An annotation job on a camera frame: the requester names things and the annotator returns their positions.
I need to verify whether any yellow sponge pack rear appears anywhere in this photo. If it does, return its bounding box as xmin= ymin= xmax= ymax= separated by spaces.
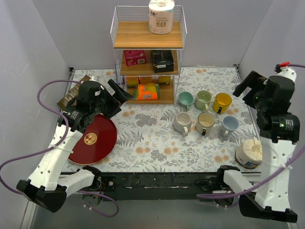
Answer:
xmin=125 ymin=76 xmax=171 ymax=88

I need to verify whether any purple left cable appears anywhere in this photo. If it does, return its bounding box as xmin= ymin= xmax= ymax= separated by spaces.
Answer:
xmin=0 ymin=79 xmax=120 ymax=218

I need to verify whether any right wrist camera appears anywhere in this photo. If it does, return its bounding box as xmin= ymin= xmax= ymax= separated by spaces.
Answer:
xmin=274 ymin=62 xmax=297 ymax=82

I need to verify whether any cream mug black rim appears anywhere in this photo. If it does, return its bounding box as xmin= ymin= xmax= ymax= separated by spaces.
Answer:
xmin=195 ymin=112 xmax=215 ymax=136

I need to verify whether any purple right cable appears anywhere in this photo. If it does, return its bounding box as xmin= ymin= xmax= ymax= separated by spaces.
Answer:
xmin=196 ymin=62 xmax=305 ymax=208

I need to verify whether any orange sponge pack front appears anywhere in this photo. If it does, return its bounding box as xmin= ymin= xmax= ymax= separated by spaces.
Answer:
xmin=133 ymin=83 xmax=160 ymax=100

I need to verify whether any floral tablecloth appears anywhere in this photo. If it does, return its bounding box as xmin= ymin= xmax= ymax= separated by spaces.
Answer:
xmin=52 ymin=66 xmax=260 ymax=173

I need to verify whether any white mug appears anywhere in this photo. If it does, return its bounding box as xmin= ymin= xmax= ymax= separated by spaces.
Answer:
xmin=173 ymin=112 xmax=192 ymax=136

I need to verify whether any wrapped toilet paper roll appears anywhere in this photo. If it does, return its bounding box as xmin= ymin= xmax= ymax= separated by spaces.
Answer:
xmin=148 ymin=0 xmax=175 ymax=34

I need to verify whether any sage green mug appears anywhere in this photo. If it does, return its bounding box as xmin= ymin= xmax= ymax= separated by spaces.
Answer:
xmin=194 ymin=90 xmax=212 ymax=112

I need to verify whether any red round tray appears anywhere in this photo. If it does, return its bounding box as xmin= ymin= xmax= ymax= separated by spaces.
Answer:
xmin=68 ymin=114 xmax=117 ymax=165

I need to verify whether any grey mug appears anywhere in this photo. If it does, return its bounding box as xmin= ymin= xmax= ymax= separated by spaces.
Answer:
xmin=220 ymin=115 xmax=239 ymax=136

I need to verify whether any pink red box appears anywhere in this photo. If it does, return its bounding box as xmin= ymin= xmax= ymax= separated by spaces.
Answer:
xmin=124 ymin=50 xmax=146 ymax=66

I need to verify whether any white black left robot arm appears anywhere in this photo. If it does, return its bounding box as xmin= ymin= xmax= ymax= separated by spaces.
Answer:
xmin=16 ymin=80 xmax=133 ymax=212

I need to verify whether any brown coffee bag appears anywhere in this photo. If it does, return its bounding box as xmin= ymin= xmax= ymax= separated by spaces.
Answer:
xmin=57 ymin=83 xmax=81 ymax=110

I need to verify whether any white wire wooden shelf rack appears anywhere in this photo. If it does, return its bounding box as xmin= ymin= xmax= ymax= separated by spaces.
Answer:
xmin=110 ymin=5 xmax=187 ymax=104

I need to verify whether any purple cable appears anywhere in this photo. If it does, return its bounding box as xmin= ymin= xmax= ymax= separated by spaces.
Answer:
xmin=196 ymin=62 xmax=305 ymax=208
xmin=0 ymin=79 xmax=120 ymax=218

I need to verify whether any black base bar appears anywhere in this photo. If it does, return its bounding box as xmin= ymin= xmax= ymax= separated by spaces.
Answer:
xmin=101 ymin=172 xmax=230 ymax=200

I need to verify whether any black box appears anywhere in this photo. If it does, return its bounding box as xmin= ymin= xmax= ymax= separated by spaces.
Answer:
xmin=151 ymin=50 xmax=174 ymax=73

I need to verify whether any paper cup with crumpled paper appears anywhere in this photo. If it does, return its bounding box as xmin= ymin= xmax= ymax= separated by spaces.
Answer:
xmin=235 ymin=138 xmax=263 ymax=169

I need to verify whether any yellow black mug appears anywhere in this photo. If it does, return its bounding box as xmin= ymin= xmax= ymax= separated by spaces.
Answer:
xmin=213 ymin=93 xmax=232 ymax=114

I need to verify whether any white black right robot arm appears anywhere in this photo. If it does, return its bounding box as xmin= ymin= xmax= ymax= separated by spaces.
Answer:
xmin=215 ymin=67 xmax=300 ymax=223

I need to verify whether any teal green mug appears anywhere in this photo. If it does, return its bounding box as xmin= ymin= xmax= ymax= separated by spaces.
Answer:
xmin=178 ymin=92 xmax=194 ymax=111

